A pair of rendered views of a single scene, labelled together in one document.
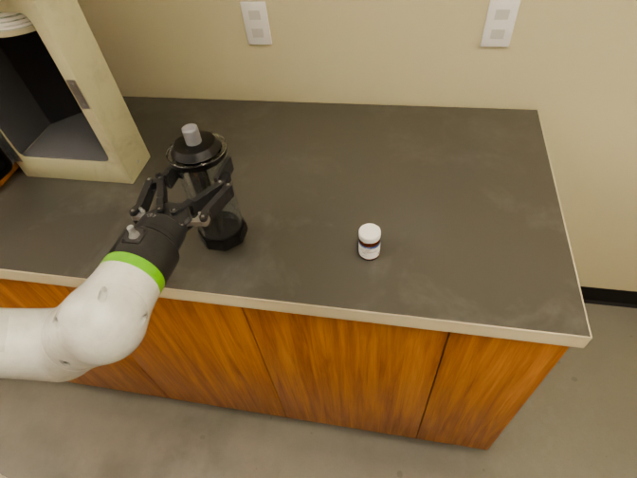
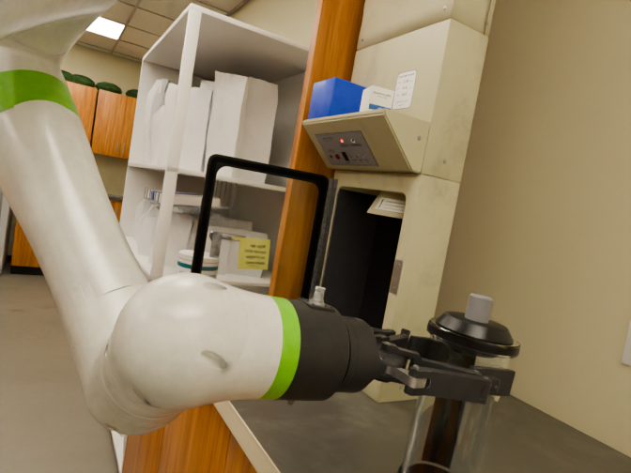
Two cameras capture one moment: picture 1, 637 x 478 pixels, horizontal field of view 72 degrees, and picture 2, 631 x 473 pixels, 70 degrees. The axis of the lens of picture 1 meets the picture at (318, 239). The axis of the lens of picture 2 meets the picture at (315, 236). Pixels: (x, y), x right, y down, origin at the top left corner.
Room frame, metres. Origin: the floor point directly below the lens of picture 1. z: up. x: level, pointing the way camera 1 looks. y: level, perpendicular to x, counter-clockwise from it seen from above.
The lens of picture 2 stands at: (0.11, -0.03, 1.32)
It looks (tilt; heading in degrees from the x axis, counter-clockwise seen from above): 4 degrees down; 44
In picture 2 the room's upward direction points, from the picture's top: 10 degrees clockwise
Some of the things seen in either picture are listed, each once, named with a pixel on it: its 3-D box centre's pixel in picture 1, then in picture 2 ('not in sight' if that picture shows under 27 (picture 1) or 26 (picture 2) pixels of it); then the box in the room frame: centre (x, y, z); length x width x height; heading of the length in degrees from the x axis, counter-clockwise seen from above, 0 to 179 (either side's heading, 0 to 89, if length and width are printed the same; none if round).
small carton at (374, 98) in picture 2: not in sight; (376, 104); (0.86, 0.58, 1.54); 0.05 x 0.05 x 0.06; 60
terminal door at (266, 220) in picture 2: not in sight; (258, 246); (0.81, 0.83, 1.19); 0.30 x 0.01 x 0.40; 157
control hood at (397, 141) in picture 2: not in sight; (355, 144); (0.88, 0.63, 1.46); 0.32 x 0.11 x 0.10; 74
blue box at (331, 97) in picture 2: not in sight; (338, 104); (0.90, 0.73, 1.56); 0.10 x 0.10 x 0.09; 74
